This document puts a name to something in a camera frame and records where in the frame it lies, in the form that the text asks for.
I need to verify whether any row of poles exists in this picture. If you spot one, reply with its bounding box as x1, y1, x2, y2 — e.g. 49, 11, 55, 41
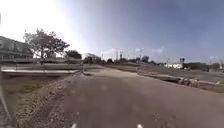
114, 47, 144, 62

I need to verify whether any distant building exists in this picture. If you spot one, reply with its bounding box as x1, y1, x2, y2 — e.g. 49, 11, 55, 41
83, 52, 102, 64

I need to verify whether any grey asphalt path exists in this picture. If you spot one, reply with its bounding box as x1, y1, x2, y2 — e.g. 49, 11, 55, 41
13, 66, 224, 128

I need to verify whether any small round dark tree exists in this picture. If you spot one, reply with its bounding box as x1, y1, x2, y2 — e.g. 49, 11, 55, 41
64, 49, 83, 60

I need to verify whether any low white building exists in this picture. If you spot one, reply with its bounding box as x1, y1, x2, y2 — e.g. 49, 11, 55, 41
164, 62, 184, 70

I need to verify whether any large spreading tree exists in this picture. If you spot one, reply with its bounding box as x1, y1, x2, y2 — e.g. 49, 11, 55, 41
23, 28, 71, 61

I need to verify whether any grass area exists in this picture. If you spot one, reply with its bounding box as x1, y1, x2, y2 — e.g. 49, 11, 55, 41
0, 75, 73, 103

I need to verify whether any grass strip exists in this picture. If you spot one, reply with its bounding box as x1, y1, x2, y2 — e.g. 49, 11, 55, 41
143, 73, 224, 94

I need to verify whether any dark two-storey building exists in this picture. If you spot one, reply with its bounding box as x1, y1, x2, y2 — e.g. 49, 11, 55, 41
0, 35, 34, 63

